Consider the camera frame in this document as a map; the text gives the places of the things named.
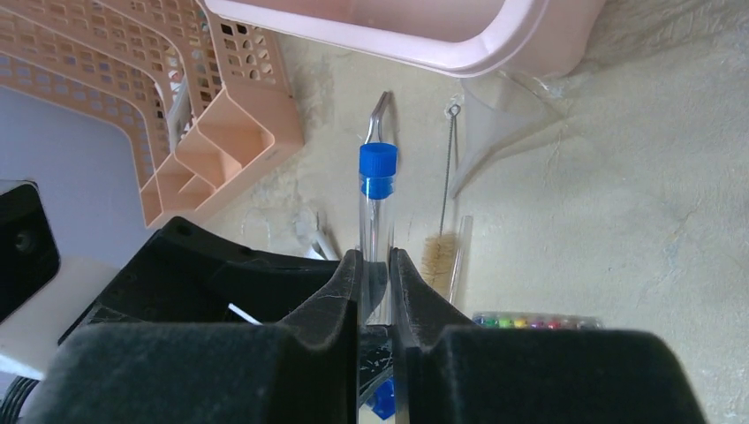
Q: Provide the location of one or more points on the white sachet packet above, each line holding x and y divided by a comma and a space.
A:
309, 228

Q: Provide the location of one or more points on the clear watch glass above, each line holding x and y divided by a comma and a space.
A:
257, 230

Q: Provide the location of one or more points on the peach plastic desk organizer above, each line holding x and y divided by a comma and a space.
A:
203, 100

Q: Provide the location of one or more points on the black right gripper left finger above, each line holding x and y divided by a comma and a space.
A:
303, 369

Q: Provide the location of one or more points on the blue capped test tube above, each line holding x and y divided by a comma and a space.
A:
377, 183

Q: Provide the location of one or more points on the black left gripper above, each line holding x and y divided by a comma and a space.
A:
184, 273

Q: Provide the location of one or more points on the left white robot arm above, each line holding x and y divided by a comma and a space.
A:
42, 295

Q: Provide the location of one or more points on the coloured marker pen pack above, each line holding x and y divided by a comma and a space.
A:
517, 320

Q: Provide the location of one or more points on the metal crucible tongs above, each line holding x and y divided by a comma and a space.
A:
375, 127

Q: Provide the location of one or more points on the pink plastic bin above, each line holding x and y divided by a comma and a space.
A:
462, 39

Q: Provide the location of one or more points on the clear plastic funnel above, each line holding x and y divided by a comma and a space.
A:
500, 110

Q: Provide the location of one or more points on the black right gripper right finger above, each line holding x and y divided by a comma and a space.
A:
448, 369

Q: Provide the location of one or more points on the glass stirring rod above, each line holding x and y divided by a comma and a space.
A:
463, 243

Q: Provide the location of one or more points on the wire test tube brush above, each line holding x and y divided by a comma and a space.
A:
439, 249

